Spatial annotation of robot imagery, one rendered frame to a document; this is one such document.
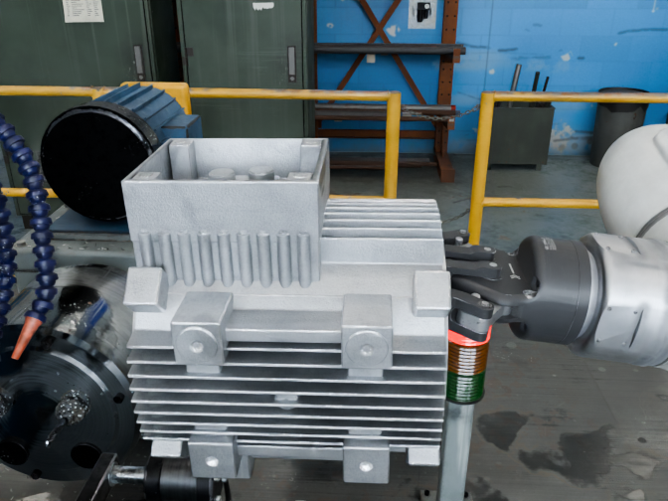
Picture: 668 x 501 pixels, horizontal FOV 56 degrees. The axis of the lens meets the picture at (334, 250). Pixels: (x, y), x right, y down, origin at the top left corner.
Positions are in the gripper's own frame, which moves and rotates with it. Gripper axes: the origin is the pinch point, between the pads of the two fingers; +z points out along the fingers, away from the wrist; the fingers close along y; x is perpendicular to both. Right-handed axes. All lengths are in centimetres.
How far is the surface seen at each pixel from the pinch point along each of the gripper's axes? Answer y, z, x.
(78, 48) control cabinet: -313, 155, 43
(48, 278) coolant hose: -16.8, 27.0, 14.5
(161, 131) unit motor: -59, 28, 9
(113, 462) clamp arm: -14.2, 19.8, 36.6
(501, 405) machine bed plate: -57, -37, 53
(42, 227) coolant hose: -19.2, 28.4, 9.7
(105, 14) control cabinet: -313, 139, 23
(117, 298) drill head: -32.4, 25.8, 25.6
